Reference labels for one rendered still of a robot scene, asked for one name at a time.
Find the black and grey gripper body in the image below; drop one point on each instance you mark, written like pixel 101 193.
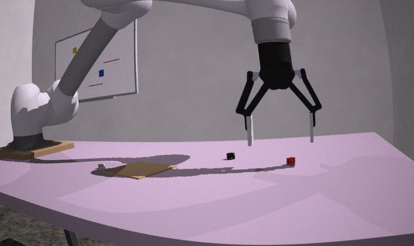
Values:
pixel 275 58

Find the tan square mat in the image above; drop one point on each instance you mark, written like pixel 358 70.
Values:
pixel 139 170

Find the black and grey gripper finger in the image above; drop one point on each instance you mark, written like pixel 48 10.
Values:
pixel 251 77
pixel 302 75

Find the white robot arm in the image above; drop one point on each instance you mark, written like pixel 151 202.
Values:
pixel 32 110

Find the red die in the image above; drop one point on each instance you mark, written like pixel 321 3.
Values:
pixel 290 161

